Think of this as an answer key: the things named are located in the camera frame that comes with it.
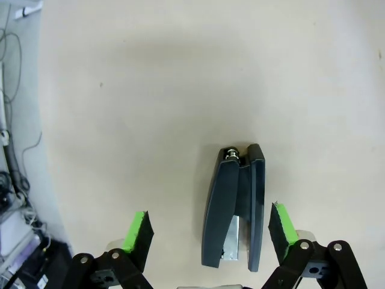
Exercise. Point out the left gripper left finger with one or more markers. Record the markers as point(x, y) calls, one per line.
point(139, 238)

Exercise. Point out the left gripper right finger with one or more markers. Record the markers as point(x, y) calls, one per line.
point(281, 231)

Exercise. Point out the black stapler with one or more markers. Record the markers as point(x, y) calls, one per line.
point(222, 195)

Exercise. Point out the black equipment box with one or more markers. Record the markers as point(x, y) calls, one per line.
point(51, 265)

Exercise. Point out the white equipment box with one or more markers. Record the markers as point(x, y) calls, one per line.
point(12, 231)

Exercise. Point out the white power strip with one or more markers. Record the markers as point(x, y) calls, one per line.
point(27, 10)

